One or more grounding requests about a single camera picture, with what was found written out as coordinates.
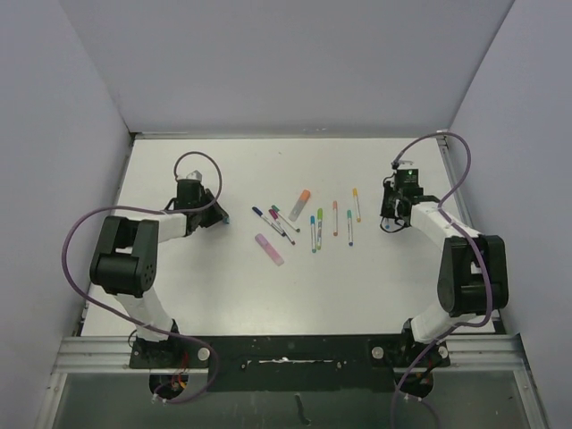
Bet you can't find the yellow cap pen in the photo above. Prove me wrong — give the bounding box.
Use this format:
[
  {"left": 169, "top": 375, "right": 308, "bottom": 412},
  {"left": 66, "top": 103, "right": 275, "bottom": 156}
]
[{"left": 352, "top": 188, "right": 361, "bottom": 223}]

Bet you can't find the teal cap pen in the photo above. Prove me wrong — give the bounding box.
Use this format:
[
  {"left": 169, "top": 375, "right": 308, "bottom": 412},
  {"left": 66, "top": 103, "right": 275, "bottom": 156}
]
[{"left": 346, "top": 209, "right": 354, "bottom": 247}]

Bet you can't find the orange cap pen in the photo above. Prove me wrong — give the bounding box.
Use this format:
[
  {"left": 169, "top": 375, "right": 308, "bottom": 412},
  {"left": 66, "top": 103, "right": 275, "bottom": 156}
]
[{"left": 332, "top": 200, "right": 339, "bottom": 237}]

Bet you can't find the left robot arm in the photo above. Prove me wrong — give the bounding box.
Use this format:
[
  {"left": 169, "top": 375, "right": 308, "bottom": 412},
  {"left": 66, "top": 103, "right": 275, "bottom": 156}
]
[{"left": 89, "top": 171, "right": 229, "bottom": 367}]

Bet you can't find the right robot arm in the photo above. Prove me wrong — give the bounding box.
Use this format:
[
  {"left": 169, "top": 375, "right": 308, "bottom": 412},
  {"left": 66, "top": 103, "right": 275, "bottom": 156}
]
[{"left": 381, "top": 168, "right": 509, "bottom": 366}]

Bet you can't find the lime green cap pen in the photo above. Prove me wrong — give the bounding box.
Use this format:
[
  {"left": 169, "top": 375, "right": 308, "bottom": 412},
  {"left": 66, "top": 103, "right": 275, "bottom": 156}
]
[{"left": 316, "top": 207, "right": 324, "bottom": 250}]

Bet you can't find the light blue cap pen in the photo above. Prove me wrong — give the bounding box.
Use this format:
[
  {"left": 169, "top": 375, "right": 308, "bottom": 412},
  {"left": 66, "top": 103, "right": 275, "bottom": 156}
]
[{"left": 310, "top": 214, "right": 317, "bottom": 253}]

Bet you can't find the blue cap marker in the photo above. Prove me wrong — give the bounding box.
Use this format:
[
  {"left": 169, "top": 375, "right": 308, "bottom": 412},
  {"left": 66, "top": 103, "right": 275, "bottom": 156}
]
[{"left": 251, "top": 206, "right": 286, "bottom": 237}]

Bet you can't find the pink highlighter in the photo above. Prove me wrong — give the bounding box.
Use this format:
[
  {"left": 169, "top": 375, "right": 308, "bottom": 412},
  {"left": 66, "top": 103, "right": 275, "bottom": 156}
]
[{"left": 255, "top": 233, "right": 284, "bottom": 266}]

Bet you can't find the magenta cap marker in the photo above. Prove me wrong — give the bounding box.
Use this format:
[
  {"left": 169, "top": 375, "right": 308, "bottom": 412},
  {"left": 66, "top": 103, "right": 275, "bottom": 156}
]
[{"left": 268, "top": 209, "right": 296, "bottom": 246}]

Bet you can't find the green cap marker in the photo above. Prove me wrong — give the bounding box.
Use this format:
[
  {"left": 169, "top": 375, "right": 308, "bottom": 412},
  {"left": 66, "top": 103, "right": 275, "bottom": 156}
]
[{"left": 271, "top": 205, "right": 301, "bottom": 233}]

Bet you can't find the orange cap highlighter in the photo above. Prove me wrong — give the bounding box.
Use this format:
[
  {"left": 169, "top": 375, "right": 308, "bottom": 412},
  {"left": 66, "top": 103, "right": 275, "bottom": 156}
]
[{"left": 288, "top": 189, "right": 311, "bottom": 222}]

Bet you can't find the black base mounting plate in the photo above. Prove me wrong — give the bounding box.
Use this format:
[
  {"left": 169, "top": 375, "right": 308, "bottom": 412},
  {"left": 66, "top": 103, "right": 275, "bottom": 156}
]
[{"left": 129, "top": 332, "right": 450, "bottom": 399}]

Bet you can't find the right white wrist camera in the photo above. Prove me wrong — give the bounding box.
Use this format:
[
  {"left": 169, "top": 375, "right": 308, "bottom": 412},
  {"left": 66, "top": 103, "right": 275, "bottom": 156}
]
[{"left": 391, "top": 157, "right": 414, "bottom": 170}]

